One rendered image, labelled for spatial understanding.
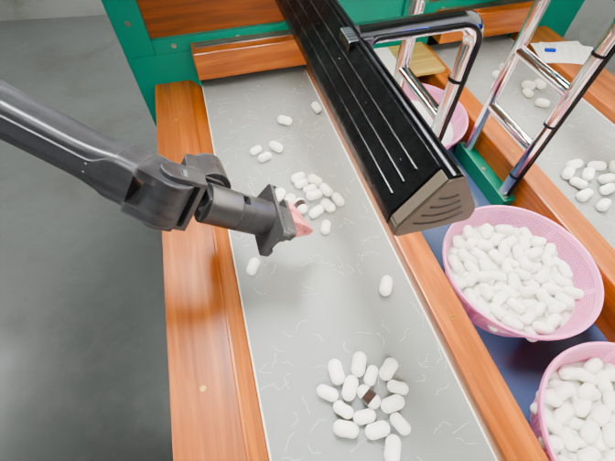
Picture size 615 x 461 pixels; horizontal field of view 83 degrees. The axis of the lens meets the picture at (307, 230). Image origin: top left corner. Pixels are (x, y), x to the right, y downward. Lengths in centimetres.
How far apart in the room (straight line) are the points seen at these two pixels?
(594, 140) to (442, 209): 81
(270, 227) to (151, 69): 66
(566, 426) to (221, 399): 50
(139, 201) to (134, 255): 122
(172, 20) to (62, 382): 123
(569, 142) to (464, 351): 64
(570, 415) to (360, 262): 38
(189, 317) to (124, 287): 103
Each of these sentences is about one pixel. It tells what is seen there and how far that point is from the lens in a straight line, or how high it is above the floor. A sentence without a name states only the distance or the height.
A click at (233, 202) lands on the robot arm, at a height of 94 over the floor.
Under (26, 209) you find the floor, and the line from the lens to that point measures 213.
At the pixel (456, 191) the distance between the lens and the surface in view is 31.
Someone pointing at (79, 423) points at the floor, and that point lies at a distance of 152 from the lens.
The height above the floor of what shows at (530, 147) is 85.
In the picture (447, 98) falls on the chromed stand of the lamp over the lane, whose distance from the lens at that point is 57.
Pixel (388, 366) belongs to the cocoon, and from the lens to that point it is 58.
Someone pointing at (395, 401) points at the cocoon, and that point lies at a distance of 57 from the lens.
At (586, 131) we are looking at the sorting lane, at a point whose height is 74.
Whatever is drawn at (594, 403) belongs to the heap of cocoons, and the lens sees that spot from 73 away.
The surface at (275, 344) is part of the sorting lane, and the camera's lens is 60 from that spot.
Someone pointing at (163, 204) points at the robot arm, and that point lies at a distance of 46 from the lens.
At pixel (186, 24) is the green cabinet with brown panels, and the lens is 103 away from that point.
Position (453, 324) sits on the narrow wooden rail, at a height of 76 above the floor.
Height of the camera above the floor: 131
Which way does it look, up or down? 55 degrees down
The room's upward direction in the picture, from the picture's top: straight up
